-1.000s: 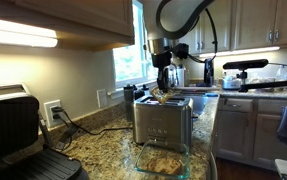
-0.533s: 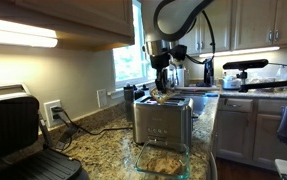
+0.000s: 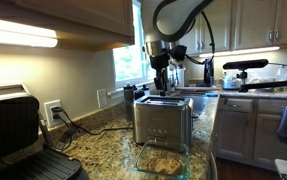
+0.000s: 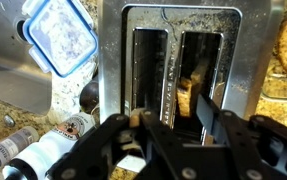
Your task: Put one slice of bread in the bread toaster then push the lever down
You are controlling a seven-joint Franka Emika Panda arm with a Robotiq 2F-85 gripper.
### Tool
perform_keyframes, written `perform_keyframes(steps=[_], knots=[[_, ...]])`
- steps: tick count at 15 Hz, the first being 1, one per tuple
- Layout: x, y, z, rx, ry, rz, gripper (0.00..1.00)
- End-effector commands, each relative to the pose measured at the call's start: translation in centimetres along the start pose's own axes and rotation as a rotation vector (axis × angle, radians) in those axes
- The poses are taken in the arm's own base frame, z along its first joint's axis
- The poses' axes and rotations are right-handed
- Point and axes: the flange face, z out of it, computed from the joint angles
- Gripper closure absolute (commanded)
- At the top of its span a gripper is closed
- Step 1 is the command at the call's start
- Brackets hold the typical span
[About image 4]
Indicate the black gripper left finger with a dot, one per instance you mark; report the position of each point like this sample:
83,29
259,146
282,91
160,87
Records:
89,150

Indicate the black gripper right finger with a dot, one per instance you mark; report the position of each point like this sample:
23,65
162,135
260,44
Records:
249,143

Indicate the bread slice with dark crust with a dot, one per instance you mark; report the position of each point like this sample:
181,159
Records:
184,96

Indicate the stainless steel two-slot toaster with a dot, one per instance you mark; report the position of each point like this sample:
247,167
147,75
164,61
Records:
243,50

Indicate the white bottle with logo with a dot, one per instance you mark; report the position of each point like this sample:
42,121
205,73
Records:
43,150

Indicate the black bottle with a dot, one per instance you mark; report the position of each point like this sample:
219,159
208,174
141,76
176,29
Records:
89,96

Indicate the clear glass baking dish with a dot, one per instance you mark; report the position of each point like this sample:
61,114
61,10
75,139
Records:
279,90

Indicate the grey labelled bottle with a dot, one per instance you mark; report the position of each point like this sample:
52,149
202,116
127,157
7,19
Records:
13,145

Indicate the small silver cap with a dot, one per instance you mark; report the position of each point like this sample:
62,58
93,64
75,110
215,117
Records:
9,120

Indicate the blue-rimmed container lid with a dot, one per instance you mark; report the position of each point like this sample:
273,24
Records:
63,36

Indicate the stainless steel sink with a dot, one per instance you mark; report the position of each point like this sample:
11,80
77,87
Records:
3,66

